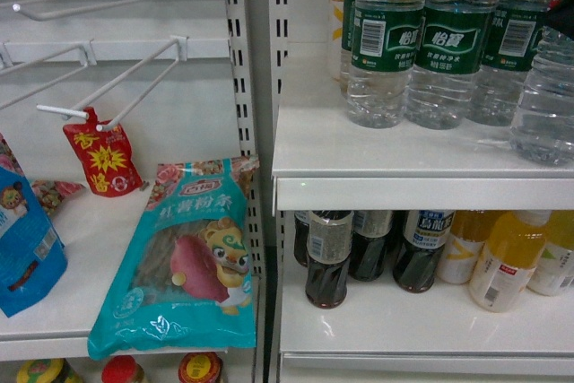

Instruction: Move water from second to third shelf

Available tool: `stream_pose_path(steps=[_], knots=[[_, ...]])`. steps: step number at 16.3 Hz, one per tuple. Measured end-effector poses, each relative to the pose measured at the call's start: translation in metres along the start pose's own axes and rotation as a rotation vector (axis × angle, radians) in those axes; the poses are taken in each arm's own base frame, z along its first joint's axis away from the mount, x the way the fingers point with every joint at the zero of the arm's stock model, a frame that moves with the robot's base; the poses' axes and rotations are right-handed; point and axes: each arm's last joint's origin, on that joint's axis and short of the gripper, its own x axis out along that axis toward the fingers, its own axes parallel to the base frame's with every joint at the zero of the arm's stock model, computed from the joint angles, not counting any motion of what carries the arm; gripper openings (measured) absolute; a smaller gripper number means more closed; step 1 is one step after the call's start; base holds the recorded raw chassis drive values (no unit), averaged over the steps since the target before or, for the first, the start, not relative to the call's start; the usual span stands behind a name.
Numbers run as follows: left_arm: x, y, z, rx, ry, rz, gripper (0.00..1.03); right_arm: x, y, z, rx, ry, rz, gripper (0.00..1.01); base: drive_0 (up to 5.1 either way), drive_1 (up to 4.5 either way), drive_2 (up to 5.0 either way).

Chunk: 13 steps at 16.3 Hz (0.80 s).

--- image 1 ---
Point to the dark tea bottle front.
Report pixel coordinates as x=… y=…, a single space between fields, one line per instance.
x=328 y=250

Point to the blue snack bag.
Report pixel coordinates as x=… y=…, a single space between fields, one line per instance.
x=32 y=254

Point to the dark oolong tea bottle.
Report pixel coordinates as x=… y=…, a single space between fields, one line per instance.
x=424 y=237

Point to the clear water bottle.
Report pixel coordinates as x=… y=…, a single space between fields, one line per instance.
x=542 y=127

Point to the white display hook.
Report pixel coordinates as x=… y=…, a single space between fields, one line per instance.
x=78 y=110

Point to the red sauce packet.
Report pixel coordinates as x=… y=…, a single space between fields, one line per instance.
x=106 y=156

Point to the teal sweet potato noodle bag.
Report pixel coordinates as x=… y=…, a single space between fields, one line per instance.
x=185 y=279

